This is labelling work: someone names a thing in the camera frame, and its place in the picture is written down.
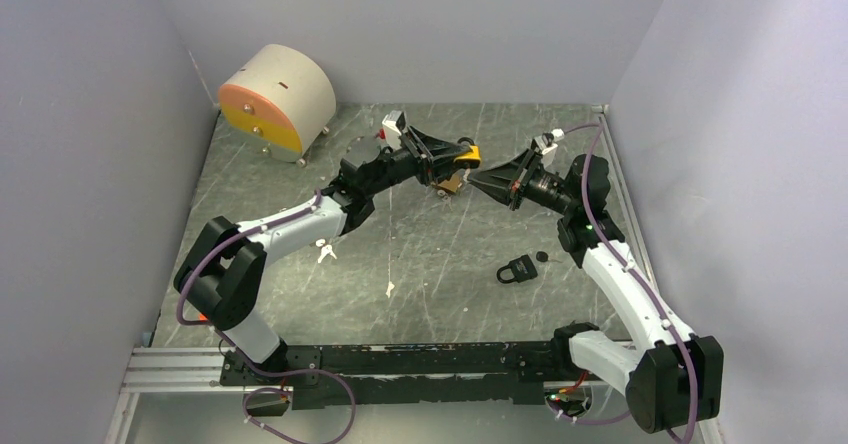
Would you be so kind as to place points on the large brass padlock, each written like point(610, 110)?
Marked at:
point(449, 187)

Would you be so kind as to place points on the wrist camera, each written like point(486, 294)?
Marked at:
point(392, 127)
point(546, 145)

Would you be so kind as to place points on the yellow padlock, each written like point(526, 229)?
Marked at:
point(470, 158)

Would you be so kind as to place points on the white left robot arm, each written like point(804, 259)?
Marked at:
point(222, 273)

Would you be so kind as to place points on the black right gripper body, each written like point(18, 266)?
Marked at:
point(544, 188)

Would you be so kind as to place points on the black base frame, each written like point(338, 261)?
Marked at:
point(320, 376)

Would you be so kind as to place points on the black padlock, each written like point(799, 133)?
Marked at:
point(518, 270)

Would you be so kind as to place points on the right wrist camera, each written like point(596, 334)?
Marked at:
point(546, 145)

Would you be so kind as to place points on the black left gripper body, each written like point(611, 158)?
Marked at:
point(412, 164)

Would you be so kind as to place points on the round cream drawer cabinet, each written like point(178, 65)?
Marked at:
point(280, 101)

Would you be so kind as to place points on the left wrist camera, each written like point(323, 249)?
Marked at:
point(392, 127)

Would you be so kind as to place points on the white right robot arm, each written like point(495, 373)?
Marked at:
point(669, 376)

